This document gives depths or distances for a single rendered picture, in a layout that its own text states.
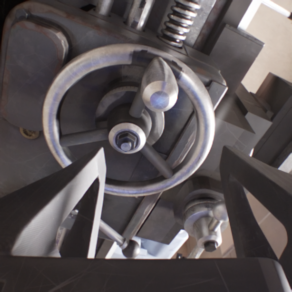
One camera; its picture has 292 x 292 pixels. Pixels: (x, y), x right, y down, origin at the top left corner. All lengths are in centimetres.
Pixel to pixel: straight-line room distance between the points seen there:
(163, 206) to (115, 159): 13
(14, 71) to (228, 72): 35
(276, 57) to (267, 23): 51
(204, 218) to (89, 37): 30
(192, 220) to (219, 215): 6
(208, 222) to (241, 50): 30
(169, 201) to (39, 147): 24
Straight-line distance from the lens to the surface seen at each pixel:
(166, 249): 118
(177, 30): 41
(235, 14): 50
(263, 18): 405
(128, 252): 47
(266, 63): 423
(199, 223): 42
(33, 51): 35
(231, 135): 40
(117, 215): 51
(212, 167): 43
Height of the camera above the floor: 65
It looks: 12 degrees up
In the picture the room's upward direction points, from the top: 109 degrees clockwise
